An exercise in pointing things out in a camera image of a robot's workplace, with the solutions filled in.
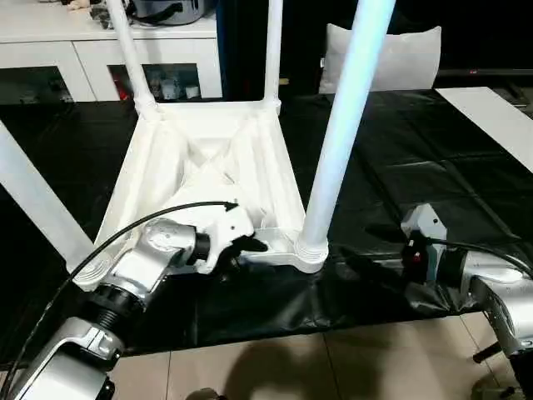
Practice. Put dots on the white plastic table top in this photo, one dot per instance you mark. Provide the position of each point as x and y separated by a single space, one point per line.
270 175

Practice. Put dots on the white plastic table leg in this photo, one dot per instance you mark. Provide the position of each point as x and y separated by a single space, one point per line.
345 104
37 187
272 50
131 58

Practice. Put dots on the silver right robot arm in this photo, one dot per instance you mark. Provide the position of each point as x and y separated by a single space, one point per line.
499 283

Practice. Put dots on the black work mat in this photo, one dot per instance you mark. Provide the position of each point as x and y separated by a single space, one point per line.
416 158

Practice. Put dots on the black stand base bar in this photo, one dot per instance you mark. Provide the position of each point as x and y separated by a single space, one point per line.
485 353

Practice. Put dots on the grey cushion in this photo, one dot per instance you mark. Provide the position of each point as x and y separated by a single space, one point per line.
412 58

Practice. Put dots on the grey helmet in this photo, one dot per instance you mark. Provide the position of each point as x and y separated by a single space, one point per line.
175 10

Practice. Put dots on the black clutter pile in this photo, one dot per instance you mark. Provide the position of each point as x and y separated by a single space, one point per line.
100 16

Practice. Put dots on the white glass-door cabinet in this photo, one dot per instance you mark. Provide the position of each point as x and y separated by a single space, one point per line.
41 46

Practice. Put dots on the beige plush toy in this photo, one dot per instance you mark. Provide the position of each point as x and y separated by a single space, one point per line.
79 4

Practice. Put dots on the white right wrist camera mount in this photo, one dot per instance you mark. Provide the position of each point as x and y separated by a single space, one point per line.
424 221

